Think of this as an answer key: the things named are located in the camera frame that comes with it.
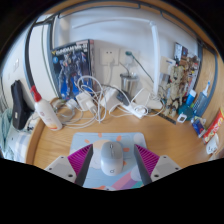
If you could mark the grey and white computer mouse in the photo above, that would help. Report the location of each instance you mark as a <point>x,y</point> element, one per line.
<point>111,158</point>

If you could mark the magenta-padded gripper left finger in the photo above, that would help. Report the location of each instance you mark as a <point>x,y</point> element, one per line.
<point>61,165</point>

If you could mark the white bottle with red cap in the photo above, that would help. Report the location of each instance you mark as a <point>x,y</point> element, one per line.
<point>46,113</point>

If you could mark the blue robot model kit box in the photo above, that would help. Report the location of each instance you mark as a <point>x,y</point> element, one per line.
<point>73,68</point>

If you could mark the small white square clock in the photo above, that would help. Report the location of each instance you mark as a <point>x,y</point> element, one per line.
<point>181,118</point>

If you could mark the black bag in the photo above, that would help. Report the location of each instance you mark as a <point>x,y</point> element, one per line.
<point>20,105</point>

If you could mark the pale checked bedding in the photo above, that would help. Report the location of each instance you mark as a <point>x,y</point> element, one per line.
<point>10,140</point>

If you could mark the white power strip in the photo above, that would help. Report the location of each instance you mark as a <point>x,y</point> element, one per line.
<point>135,109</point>

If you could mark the tan robot figurine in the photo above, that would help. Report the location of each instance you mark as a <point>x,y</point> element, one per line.
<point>173,90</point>

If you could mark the blue spray bottle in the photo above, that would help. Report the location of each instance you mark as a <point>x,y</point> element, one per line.
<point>202,101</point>

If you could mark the white power adapter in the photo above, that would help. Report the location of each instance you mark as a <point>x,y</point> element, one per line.
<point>111,96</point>

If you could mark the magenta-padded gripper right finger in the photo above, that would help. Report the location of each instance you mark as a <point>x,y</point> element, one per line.
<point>165,165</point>

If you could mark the teal round dish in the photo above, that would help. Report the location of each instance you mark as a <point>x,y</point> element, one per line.
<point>186,111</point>

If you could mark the colourful picture box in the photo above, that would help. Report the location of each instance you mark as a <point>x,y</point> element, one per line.
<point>188,60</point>

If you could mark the pastel cloud print mouse pad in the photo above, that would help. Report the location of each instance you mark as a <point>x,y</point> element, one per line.
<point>133,138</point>

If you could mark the red chips can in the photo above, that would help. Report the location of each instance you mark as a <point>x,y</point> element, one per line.
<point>213,126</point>

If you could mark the white arched desk lamp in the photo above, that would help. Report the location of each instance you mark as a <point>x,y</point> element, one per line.
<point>155,66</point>

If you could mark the blue tissue packet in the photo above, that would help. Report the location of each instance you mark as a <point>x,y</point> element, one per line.
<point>198,126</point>

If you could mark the metal cup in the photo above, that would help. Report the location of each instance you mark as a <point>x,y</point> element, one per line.
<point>129,83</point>

